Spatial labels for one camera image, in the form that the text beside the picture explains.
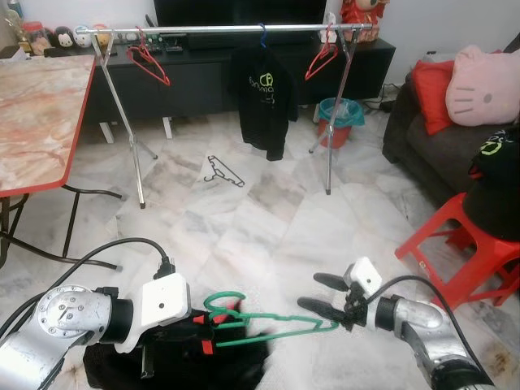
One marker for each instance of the black television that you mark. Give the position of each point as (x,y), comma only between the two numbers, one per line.
(244,11)

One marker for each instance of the pink Hello Kitty cushion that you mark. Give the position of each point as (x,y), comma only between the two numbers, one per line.
(483,85)

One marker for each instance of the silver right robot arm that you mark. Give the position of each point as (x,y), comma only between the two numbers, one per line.
(422,325)

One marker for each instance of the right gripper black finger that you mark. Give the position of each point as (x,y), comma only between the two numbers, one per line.
(323,310)
(331,283)

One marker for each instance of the black TV cabinet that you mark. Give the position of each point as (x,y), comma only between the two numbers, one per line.
(203,89)

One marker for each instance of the red cushion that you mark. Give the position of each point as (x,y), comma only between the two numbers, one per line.
(431,97)

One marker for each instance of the red plastic stool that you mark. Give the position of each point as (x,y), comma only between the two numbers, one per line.
(447,231)

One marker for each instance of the white round toy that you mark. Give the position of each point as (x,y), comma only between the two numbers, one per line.
(83,38)

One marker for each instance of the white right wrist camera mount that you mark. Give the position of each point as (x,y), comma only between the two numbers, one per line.
(363,276)

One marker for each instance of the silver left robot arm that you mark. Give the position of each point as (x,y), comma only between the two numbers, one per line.
(65,321)

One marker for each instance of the white tissue box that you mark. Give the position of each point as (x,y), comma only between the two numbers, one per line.
(330,24)

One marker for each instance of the black plush doll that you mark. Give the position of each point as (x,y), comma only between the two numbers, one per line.
(63,37)

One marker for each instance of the black shirt with green logo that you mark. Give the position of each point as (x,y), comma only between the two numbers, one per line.
(264,106)

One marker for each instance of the orange round toy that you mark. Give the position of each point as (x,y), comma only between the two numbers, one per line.
(101,36)

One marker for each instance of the green plastic hanger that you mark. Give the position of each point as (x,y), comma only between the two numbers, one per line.
(321,325)

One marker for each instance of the black clothes pile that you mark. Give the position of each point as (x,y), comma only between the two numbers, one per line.
(500,158)

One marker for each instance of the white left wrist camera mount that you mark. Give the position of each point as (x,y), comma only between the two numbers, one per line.
(158,305)

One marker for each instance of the silver clothes rack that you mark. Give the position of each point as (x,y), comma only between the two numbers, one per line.
(211,29)

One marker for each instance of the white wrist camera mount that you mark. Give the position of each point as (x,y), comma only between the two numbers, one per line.
(363,276)
(158,305)

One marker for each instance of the red plastic hanger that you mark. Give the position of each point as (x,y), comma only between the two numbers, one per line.
(309,75)
(162,77)

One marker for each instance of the dark grey sofa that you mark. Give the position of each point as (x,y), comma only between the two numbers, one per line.
(439,154)

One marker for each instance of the red laughing Buddha statue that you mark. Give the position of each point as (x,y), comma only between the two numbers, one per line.
(361,16)

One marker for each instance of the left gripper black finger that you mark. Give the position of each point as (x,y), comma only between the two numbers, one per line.
(223,343)
(219,318)

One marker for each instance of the red bin with teal bag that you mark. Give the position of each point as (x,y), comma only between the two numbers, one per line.
(333,134)

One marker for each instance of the black electronic box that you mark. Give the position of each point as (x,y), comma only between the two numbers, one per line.
(166,45)

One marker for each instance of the black laundry basket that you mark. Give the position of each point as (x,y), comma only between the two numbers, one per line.
(496,215)

